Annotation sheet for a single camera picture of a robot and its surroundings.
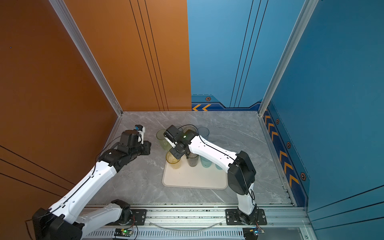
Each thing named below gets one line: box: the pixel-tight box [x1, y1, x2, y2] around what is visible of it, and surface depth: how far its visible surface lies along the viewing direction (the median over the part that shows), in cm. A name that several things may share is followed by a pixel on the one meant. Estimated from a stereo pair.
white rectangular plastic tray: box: [162, 154, 228, 190], surface depth 90 cm
